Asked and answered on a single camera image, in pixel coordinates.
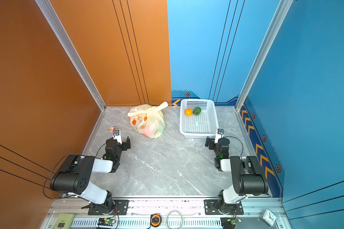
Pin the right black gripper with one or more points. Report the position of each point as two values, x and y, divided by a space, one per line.
210 143

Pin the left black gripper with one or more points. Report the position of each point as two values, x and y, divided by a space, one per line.
124 143

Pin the printed translucent plastic bag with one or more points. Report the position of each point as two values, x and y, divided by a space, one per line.
148 120

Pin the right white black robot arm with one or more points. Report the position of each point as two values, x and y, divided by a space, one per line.
248 178

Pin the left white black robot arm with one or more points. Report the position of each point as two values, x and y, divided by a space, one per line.
73 177

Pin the green fruit in basket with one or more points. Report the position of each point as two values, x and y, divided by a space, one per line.
197 110

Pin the orange fruit in basket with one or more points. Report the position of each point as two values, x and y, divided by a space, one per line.
189 112

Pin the white plastic basket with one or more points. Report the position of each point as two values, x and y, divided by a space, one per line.
202 125

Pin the small pink toy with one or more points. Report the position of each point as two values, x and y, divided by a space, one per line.
112 129

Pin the left green circuit board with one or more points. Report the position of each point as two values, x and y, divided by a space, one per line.
106 223

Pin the orange black tape measure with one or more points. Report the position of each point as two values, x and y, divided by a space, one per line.
155 220

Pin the right circuit board module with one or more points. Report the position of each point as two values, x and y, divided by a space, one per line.
230 223

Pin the white desk clock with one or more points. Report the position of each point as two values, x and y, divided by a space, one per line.
269 217

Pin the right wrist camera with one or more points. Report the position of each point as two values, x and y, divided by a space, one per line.
219 135

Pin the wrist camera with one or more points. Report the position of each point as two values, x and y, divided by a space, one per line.
117 136
219 135

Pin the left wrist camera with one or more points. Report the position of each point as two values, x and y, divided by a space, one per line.
117 136

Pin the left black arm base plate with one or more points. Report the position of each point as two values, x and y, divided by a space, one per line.
119 207

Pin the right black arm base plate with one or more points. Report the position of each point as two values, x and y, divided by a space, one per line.
212 207

